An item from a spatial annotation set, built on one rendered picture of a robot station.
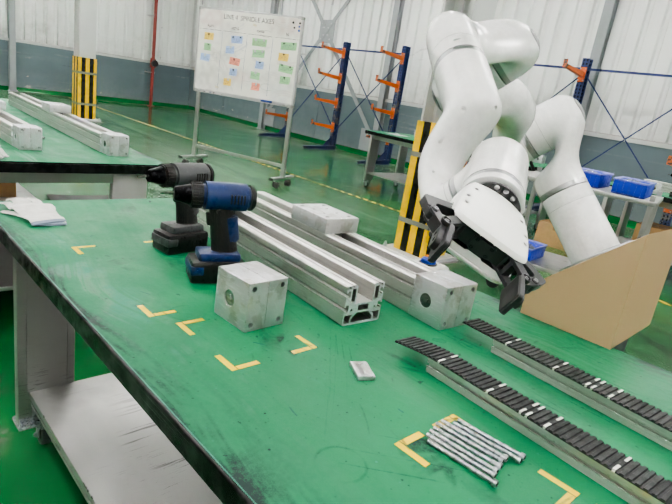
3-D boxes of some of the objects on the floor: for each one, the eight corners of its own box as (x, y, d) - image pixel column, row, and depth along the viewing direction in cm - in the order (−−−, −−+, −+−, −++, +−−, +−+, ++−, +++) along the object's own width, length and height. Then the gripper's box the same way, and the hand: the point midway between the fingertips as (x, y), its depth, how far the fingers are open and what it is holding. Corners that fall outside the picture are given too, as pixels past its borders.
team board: (176, 164, 698) (187, 2, 643) (202, 163, 742) (215, 10, 687) (273, 189, 638) (295, 13, 583) (295, 186, 682) (317, 21, 626)
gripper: (453, 143, 66) (427, 204, 52) (566, 225, 67) (570, 307, 53) (418, 186, 71) (385, 253, 57) (524, 264, 71) (517, 348, 57)
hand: (475, 274), depth 55 cm, fingers open, 8 cm apart
